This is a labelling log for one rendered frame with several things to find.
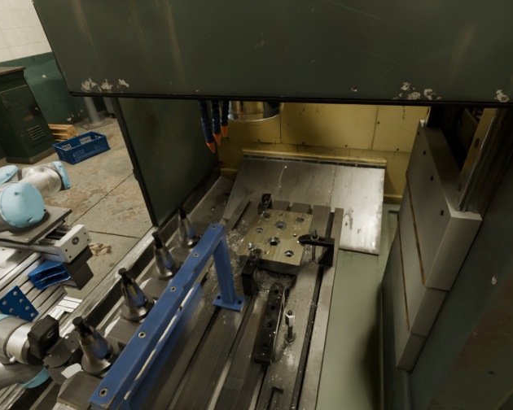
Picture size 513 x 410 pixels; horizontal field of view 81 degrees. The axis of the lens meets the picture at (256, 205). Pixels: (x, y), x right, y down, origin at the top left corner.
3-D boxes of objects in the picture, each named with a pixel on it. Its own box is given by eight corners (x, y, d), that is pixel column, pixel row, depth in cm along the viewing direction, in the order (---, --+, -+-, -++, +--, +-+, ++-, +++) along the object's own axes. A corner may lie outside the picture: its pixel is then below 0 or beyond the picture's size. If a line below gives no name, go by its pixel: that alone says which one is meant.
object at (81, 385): (52, 400, 50) (50, 398, 49) (76, 368, 54) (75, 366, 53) (85, 414, 48) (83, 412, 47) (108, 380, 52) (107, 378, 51)
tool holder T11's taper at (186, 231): (192, 243, 77) (186, 223, 73) (177, 241, 78) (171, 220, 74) (199, 233, 81) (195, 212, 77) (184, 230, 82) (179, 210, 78)
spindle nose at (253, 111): (265, 126, 66) (261, 67, 60) (208, 117, 74) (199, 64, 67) (295, 105, 77) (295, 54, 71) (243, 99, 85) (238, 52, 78)
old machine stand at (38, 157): (32, 164, 420) (-16, 76, 353) (5, 163, 433) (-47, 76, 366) (63, 147, 465) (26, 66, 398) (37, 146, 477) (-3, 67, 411)
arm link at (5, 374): (10, 372, 75) (-14, 346, 69) (59, 353, 78) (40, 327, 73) (1, 403, 69) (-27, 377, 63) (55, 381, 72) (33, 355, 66)
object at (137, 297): (142, 315, 60) (132, 293, 56) (122, 312, 61) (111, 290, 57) (152, 297, 64) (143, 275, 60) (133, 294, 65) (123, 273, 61)
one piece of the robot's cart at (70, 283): (17, 277, 141) (6, 264, 136) (35, 263, 149) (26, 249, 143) (80, 290, 132) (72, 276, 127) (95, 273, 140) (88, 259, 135)
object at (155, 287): (134, 295, 67) (133, 293, 66) (148, 277, 71) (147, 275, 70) (161, 302, 65) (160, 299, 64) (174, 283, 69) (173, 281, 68)
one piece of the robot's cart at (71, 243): (-5, 250, 130) (-16, 233, 125) (23, 230, 141) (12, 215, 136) (69, 263, 121) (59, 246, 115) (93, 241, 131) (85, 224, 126)
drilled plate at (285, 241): (237, 263, 110) (235, 253, 107) (260, 216, 132) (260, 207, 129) (299, 275, 103) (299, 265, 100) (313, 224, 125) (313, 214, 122)
